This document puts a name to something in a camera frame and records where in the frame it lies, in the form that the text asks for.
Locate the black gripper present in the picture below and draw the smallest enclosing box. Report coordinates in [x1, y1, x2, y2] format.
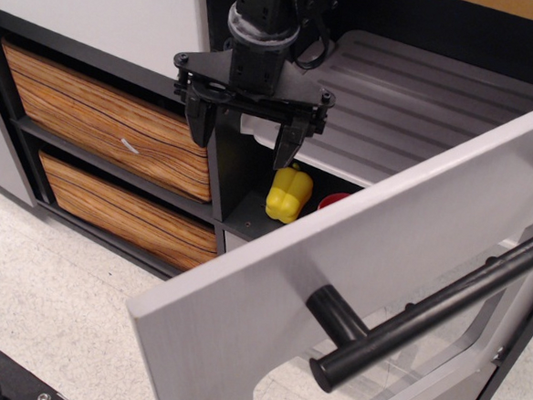
[166, 15, 341, 174]

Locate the grey toy oven door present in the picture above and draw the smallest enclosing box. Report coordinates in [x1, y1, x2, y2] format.
[127, 111, 533, 400]

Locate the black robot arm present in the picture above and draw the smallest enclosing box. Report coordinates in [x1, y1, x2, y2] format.
[173, 0, 336, 169]

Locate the grey oven rack shelf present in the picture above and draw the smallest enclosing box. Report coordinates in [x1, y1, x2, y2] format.
[235, 21, 533, 199]

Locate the grey lower oven drawer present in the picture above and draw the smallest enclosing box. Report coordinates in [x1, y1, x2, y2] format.
[212, 228, 507, 400]

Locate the yellow toy bell pepper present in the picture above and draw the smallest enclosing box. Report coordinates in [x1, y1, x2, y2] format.
[265, 163, 314, 225]

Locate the upper wood-pattern fabric bin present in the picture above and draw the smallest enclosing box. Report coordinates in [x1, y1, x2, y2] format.
[1, 40, 212, 203]

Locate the wood-pattern fabric bin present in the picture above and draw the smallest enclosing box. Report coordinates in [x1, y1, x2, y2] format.
[1, 40, 212, 203]
[39, 151, 218, 271]

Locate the red toy cup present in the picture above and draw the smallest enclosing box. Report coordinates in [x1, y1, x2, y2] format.
[318, 193, 350, 210]

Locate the lower wood-pattern fabric bin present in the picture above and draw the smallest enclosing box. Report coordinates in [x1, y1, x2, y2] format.
[39, 151, 218, 271]

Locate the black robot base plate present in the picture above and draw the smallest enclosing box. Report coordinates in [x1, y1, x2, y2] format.
[0, 350, 68, 400]

